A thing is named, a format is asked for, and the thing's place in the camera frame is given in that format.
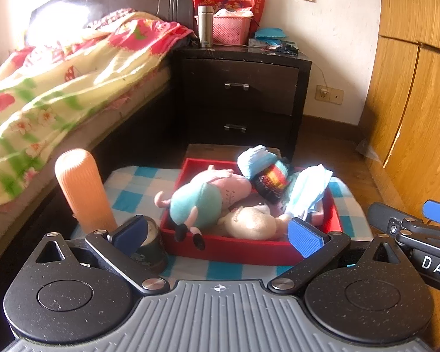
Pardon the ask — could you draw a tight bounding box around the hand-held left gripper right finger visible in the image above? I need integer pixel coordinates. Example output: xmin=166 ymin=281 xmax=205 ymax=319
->
xmin=268 ymin=217 xmax=402 ymax=296

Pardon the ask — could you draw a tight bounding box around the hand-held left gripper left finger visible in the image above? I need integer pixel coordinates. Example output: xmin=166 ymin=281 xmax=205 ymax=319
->
xmin=33 ymin=216 xmax=171 ymax=296

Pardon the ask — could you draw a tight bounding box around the blue face mask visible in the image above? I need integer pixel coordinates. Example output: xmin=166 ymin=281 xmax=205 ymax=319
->
xmin=237 ymin=145 xmax=279 ymax=180
xmin=284 ymin=164 xmax=334 ymax=222

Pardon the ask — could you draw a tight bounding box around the cream plush toy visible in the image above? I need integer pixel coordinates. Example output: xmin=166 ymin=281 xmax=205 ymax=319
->
xmin=220 ymin=203 xmax=292 ymax=241

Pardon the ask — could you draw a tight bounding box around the striped knit sock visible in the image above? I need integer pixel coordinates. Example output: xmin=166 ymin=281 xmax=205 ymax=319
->
xmin=252 ymin=159 xmax=297 ymax=205

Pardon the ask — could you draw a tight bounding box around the red cardboard box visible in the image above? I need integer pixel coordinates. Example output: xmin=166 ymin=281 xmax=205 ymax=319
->
xmin=159 ymin=158 xmax=343 ymax=266

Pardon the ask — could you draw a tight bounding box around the pink pig plush toy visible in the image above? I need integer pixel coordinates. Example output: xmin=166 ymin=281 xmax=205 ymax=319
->
xmin=154 ymin=165 xmax=253 ymax=251

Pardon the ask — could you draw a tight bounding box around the dark green coffee can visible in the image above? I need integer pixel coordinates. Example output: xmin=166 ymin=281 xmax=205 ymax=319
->
xmin=130 ymin=216 xmax=168 ymax=270

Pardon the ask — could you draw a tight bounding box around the blue checkered tablecloth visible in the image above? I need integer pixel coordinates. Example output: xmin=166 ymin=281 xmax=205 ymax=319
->
xmin=70 ymin=165 xmax=375 ymax=283

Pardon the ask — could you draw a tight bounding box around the orange ribbed bottle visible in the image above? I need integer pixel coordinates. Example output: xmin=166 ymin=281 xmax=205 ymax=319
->
xmin=54 ymin=148 xmax=119 ymax=235

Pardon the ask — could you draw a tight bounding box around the clear plastic bag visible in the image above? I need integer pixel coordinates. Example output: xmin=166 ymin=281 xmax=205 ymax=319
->
xmin=356 ymin=138 xmax=384 ymax=164

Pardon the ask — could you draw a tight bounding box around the wooden wardrobe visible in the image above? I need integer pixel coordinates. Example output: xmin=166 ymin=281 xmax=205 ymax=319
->
xmin=359 ymin=0 xmax=440 ymax=338

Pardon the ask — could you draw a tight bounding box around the dark wooden nightstand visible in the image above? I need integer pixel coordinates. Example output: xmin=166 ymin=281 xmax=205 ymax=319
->
xmin=170 ymin=44 xmax=312 ymax=155

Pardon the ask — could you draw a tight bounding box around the floral blanket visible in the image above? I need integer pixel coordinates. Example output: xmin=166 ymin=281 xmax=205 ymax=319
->
xmin=0 ymin=7 xmax=199 ymax=224

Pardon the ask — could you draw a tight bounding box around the pile of blue face masks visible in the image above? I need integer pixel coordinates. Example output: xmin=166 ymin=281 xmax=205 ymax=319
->
xmin=254 ymin=27 xmax=290 ymax=50

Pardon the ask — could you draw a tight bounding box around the pink plastic basket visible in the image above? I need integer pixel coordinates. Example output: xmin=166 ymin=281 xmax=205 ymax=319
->
xmin=194 ymin=14 xmax=253 ymax=46

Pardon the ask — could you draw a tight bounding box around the metal thermos flask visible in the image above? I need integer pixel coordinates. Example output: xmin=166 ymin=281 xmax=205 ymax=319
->
xmin=197 ymin=5 xmax=214 ymax=48

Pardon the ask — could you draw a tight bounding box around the dark wooden bed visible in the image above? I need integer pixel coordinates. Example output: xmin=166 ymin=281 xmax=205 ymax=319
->
xmin=0 ymin=0 xmax=199 ymax=265

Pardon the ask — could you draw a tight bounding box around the wall socket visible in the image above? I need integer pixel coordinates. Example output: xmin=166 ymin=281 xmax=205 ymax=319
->
xmin=315 ymin=85 xmax=345 ymax=104

